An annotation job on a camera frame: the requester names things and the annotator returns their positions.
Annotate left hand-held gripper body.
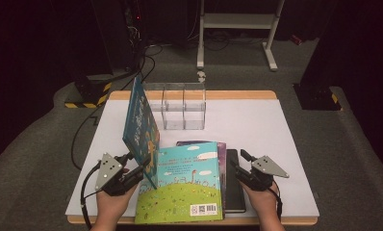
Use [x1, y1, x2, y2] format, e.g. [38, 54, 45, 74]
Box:
[94, 152, 140, 196]

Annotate black cables under stand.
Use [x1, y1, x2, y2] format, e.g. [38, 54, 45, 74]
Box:
[186, 30, 268, 52]

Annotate black yellow striped base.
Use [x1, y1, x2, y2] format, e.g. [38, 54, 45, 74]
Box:
[294, 84, 343, 112]
[64, 75, 113, 110]

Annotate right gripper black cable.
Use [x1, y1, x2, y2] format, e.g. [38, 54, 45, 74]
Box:
[269, 179, 284, 222]

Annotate purple magazine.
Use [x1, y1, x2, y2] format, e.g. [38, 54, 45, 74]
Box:
[175, 140, 227, 213]

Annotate person's left hand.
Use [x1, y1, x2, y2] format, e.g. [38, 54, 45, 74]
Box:
[95, 184, 140, 230]

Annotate black floor cable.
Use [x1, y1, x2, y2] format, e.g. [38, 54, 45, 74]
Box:
[70, 104, 104, 171]

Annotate dark blue picture book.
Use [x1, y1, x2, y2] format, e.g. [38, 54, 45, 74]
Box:
[121, 76, 161, 190]

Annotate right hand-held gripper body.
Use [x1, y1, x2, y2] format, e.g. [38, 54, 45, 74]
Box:
[241, 155, 290, 193]

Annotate clear acrylic book rack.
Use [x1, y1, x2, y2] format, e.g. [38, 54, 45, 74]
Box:
[142, 82, 207, 131]

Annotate black notebook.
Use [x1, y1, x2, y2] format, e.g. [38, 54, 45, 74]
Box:
[225, 148, 247, 214]

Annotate person's right hand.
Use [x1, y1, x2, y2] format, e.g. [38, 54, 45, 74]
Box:
[241, 181, 279, 230]

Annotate dark equipment rack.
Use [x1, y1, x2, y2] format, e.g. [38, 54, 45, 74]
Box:
[123, 0, 145, 71]

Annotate white metal stand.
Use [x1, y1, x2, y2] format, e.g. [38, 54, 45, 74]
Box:
[196, 0, 285, 72]

